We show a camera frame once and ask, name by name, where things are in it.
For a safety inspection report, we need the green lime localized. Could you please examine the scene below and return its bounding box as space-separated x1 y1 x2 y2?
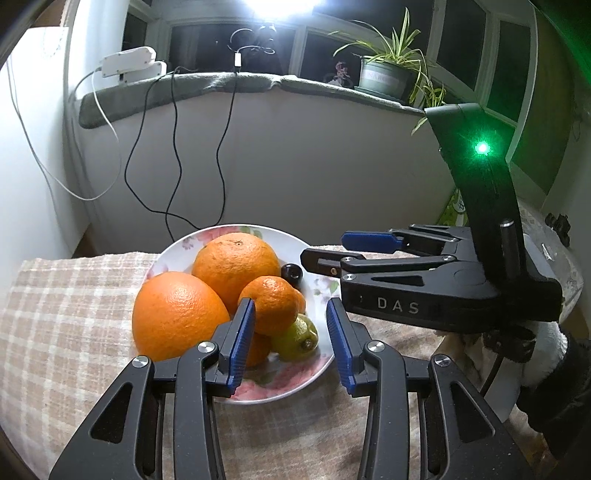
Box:
271 314 319 362

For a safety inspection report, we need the small dark object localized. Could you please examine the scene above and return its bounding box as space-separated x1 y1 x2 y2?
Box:
545 212 574 243

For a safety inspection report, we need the white window frame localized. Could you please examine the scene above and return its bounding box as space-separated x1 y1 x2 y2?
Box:
122 0 546 130

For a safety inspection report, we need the bright round lamp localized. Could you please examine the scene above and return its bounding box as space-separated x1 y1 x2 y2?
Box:
240 0 324 20

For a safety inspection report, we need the large orange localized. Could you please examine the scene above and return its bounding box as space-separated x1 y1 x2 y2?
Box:
191 233 281 317
132 272 230 363

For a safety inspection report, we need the person's right forearm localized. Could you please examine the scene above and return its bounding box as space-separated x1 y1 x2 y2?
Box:
516 332 591 462

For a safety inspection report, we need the pink plaid blanket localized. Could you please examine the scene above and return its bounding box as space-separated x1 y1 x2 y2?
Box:
0 244 546 480

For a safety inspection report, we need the black cable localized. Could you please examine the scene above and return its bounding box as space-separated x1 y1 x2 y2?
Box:
215 51 243 219
124 69 206 230

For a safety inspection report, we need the green packet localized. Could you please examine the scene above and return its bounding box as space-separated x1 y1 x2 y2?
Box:
441 187 469 228

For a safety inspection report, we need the dark plum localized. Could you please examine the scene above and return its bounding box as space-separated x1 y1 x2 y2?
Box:
281 263 303 292

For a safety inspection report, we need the floral white plate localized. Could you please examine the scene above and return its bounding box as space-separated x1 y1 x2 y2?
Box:
143 224 345 404

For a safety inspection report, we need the white power strip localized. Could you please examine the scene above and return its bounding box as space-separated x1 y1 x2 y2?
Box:
100 46 156 78
117 61 168 85

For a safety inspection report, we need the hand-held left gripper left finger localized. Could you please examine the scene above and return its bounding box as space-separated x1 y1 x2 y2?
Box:
48 298 257 480

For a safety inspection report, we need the white fuzzy cloth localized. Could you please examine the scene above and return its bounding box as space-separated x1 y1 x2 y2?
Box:
438 320 570 391

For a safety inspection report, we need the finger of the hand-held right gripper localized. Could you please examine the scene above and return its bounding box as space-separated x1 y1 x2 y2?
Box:
342 224 472 256
300 248 458 280

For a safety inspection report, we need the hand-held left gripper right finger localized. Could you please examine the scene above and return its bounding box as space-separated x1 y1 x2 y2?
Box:
325 298 532 480

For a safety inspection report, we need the potted spider plant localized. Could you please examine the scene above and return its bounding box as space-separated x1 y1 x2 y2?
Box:
328 7 448 136

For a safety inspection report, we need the mandarin with stem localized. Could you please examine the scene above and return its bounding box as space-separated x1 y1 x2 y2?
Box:
238 275 301 336

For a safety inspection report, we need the white cable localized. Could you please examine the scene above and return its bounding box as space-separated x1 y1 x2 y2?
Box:
7 69 123 201
65 69 105 153

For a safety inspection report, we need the grey round side table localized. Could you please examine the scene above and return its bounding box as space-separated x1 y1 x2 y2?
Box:
517 198 591 333

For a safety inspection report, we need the small mandarin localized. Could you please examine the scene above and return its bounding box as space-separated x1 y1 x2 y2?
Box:
245 332 273 368

